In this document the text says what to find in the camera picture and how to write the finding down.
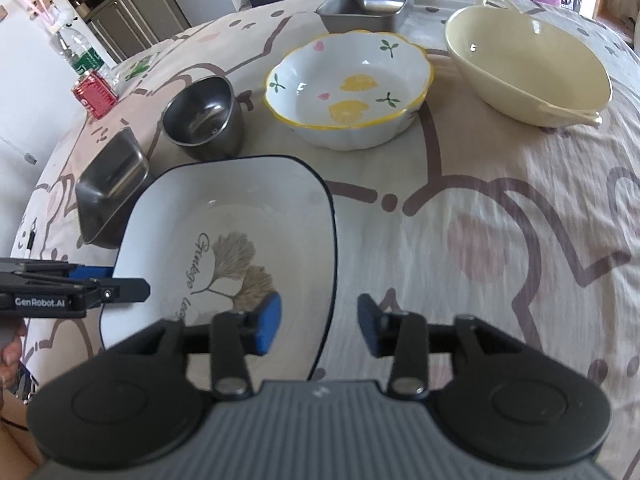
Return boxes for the green and white packet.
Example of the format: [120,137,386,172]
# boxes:
[122,52,162,84]

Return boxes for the white floral scalloped bowl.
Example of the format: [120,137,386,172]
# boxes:
[264,30,435,152]

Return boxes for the small rectangular steel tray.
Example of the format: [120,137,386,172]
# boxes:
[75,126,151,249]

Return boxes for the white cable with plug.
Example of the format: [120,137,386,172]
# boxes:
[0,135,39,165]

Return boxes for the deep rectangular steel tray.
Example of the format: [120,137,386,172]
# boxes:
[315,0,418,34]

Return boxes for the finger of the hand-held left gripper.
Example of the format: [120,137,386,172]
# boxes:
[0,258,117,286]
[80,279,151,307]

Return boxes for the red snack packet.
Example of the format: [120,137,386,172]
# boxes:
[72,71,120,120]

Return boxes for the grey kitchen cabinet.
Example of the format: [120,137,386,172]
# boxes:
[40,0,194,64]

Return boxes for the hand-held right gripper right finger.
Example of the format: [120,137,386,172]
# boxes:
[356,293,501,402]

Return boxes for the round steel bowl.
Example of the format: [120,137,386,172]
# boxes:
[161,75,245,161]

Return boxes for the clear plastic water bottle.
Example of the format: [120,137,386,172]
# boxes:
[52,24,120,96]

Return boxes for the printed cartoon tablecloth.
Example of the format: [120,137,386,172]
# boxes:
[10,0,640,480]

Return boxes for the person's left hand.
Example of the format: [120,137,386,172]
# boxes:
[0,321,27,397]

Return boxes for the cream bowl with handles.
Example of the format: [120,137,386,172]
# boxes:
[444,0,614,128]

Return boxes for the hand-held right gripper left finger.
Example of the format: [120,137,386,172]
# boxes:
[131,293,284,403]

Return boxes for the square white plate leaf print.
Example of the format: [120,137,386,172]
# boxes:
[98,154,338,382]

